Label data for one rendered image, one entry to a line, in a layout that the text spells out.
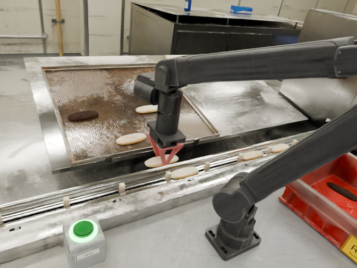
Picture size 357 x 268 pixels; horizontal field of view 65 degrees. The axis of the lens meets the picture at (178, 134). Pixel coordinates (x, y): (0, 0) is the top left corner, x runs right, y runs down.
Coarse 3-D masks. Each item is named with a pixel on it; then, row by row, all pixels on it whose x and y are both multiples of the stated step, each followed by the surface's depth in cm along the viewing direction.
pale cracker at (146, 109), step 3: (147, 105) 101; (150, 105) 101; (153, 105) 101; (156, 105) 102; (138, 108) 98; (141, 108) 98; (144, 108) 99; (147, 108) 99; (150, 108) 100; (153, 108) 100; (156, 108) 101; (138, 111) 97; (141, 111) 98; (144, 111) 98; (147, 111) 98; (150, 111) 99; (153, 111) 100; (156, 111) 101
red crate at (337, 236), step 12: (324, 180) 96; (336, 180) 97; (288, 192) 81; (324, 192) 90; (336, 192) 91; (288, 204) 81; (300, 204) 79; (336, 204) 86; (348, 204) 87; (300, 216) 79; (312, 216) 76; (324, 228) 74; (336, 228) 71; (336, 240) 72
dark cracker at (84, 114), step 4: (76, 112) 89; (80, 112) 89; (84, 112) 90; (88, 112) 90; (92, 112) 91; (96, 112) 92; (68, 116) 87; (72, 116) 87; (76, 116) 87; (80, 116) 88; (84, 116) 88; (88, 116) 89; (92, 116) 90; (96, 116) 91; (72, 120) 87; (76, 120) 87; (80, 120) 88
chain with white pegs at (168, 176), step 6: (270, 150) 101; (240, 156) 94; (228, 162) 94; (204, 168) 88; (210, 168) 90; (168, 174) 80; (162, 180) 81; (120, 186) 73; (138, 186) 78; (114, 192) 74; (66, 198) 66; (90, 198) 71; (96, 198) 72; (66, 204) 67; (72, 204) 69; (48, 210) 66; (0, 216) 60; (24, 216) 64; (0, 222) 60; (6, 222) 62
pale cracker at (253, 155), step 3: (255, 150) 99; (258, 150) 100; (246, 153) 97; (249, 153) 97; (252, 153) 97; (255, 153) 97; (258, 153) 98; (261, 153) 98; (243, 156) 95; (246, 156) 95; (249, 156) 95; (252, 156) 96; (255, 156) 96; (258, 156) 97; (261, 156) 98; (243, 159) 95; (246, 159) 94; (249, 159) 95; (252, 159) 95
